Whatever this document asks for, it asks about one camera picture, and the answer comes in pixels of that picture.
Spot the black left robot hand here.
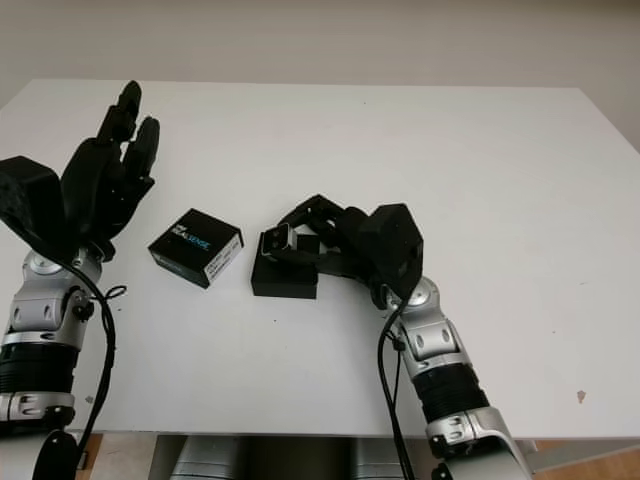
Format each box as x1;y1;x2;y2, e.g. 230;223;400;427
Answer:
59;79;162;261

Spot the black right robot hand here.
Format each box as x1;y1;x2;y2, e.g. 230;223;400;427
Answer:
267;193;381;289

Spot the small silver camera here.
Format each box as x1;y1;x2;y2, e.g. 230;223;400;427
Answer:
259;225;297;259

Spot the black RealSense box lid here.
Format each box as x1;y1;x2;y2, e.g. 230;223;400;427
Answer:
147;208;245;290

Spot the black box base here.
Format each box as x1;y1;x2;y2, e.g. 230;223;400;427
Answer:
251;232;320;300

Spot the silver black robot torso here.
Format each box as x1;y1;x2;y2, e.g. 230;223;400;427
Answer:
155;434;431;480

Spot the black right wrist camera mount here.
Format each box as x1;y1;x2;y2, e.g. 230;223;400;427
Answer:
359;203;425;301

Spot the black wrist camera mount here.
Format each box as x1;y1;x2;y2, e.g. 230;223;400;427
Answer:
359;203;425;301
0;155;64;251

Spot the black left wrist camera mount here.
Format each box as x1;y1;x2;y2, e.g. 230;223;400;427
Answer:
0;155;64;251

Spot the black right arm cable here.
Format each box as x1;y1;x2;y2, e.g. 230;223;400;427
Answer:
377;294;409;480

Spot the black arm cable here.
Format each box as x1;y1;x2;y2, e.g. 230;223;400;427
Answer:
59;254;129;451
377;294;409;480

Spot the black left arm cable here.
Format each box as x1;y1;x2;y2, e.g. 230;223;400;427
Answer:
59;254;129;451

